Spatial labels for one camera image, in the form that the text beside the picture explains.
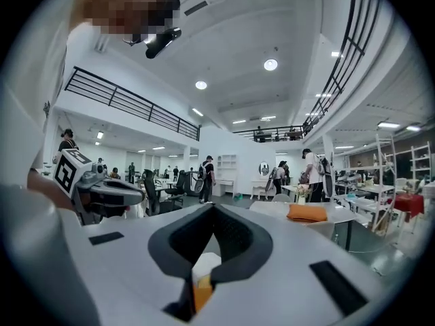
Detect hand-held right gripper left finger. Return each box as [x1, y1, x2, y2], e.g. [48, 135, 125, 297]
[82, 204, 216, 326]

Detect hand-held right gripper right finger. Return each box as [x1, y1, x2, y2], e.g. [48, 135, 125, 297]
[194, 206, 389, 326]

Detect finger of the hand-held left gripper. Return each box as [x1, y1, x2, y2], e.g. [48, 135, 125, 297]
[101, 177, 137, 189]
[89, 183, 144, 207]

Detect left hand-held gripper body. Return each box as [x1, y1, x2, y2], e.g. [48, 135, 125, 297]
[53, 148, 107, 225]

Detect orange cushion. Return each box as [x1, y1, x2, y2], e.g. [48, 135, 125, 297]
[192, 273, 215, 314]

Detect person's left forearm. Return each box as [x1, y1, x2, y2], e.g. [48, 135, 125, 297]
[26, 169, 74, 213]

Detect black office chair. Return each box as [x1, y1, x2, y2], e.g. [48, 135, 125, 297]
[140, 168, 175, 217]
[165, 169, 188, 204]

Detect folded orange cloth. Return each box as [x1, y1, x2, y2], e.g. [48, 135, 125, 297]
[286, 203, 328, 223]

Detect black balcony railing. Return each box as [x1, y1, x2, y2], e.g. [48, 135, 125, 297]
[233, 0, 381, 144]
[64, 66, 201, 143]

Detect white table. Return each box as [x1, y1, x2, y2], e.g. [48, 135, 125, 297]
[249, 200, 358, 251]

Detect person's beige shirt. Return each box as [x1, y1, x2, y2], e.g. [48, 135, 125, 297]
[0, 10, 88, 192]

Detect white vanity with mirror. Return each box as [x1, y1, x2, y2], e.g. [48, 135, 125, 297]
[250, 161, 277, 202]

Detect white shelf cabinet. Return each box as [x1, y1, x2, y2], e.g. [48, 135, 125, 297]
[215, 153, 238, 197]

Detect tall white shelf rack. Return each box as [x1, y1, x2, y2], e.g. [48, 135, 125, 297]
[371, 133, 399, 238]

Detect red tablecloth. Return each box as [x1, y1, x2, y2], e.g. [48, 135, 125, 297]
[386, 193, 426, 224]

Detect person's head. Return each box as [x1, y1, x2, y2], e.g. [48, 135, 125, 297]
[83, 0, 181, 37]

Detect black head-worn camera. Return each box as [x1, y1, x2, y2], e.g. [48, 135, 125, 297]
[122, 25, 182, 60]

